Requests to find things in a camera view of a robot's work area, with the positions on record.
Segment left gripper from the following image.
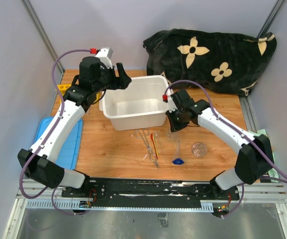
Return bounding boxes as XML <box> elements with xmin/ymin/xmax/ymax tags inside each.
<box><xmin>93</xmin><ymin>62</ymin><xmax>132</xmax><ymax>93</ymax></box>

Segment small glass beaker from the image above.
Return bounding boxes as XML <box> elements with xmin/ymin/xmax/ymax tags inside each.
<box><xmin>166</xmin><ymin>130</ymin><xmax>179</xmax><ymax>142</ymax></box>

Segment white plastic bin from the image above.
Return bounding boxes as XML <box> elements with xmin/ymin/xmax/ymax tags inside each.
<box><xmin>99</xmin><ymin>75</ymin><xmax>168</xmax><ymax>131</ymax></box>

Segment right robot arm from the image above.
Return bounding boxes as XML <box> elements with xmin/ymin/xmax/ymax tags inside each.
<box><xmin>162</xmin><ymin>90</ymin><xmax>274</xmax><ymax>199</ymax></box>

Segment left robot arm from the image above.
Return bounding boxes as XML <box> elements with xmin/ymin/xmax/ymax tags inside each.
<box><xmin>18</xmin><ymin>56</ymin><xmax>132</xmax><ymax>197</ymax></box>

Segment red yellow green spatula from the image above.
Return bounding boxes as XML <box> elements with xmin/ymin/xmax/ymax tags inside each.
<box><xmin>150</xmin><ymin>133</ymin><xmax>159</xmax><ymax>160</ymax></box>

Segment metal crucible tongs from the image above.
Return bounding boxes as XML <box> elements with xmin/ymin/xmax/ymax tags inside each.
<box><xmin>135</xmin><ymin>127</ymin><xmax>159</xmax><ymax>168</ymax></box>

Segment glass petri dish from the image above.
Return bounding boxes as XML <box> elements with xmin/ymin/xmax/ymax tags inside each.
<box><xmin>191</xmin><ymin>142</ymin><xmax>208</xmax><ymax>158</ymax></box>

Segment graduated cylinder blue base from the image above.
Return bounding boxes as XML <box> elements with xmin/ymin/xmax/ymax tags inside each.
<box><xmin>172</xmin><ymin>140</ymin><xmax>184</xmax><ymax>165</ymax></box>

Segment yellow test tube rack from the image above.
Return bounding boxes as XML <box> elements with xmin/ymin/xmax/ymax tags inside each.
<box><xmin>57</xmin><ymin>84</ymin><xmax>104</xmax><ymax>104</ymax></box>

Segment black floral blanket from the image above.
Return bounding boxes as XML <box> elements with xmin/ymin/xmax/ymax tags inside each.
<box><xmin>143</xmin><ymin>28</ymin><xmax>277</xmax><ymax>97</ymax></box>

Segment blue plastic tray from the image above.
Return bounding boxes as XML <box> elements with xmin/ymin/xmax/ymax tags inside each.
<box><xmin>33</xmin><ymin>117</ymin><xmax>84</xmax><ymax>172</ymax></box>

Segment green printed cloth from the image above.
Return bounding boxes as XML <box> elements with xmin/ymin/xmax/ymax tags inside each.
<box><xmin>252</xmin><ymin>129</ymin><xmax>280</xmax><ymax>178</ymax></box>

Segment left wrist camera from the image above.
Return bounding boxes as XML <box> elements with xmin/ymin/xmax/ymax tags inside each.
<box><xmin>90</xmin><ymin>47</ymin><xmax>113</xmax><ymax>69</ymax></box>

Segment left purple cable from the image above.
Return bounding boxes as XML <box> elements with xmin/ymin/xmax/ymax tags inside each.
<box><xmin>18</xmin><ymin>49</ymin><xmax>92</xmax><ymax>216</ymax></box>

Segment purple cable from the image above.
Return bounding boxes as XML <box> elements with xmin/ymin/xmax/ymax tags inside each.
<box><xmin>18</xmin><ymin>49</ymin><xmax>92</xmax><ymax>216</ymax></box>
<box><xmin>167</xmin><ymin>80</ymin><xmax>287</xmax><ymax>220</ymax></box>

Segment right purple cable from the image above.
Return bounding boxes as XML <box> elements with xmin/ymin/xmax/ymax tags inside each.
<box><xmin>167</xmin><ymin>80</ymin><xmax>287</xmax><ymax>220</ymax></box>

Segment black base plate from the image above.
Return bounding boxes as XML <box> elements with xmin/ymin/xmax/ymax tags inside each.
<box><xmin>61</xmin><ymin>178</ymin><xmax>234</xmax><ymax>209</ymax></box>

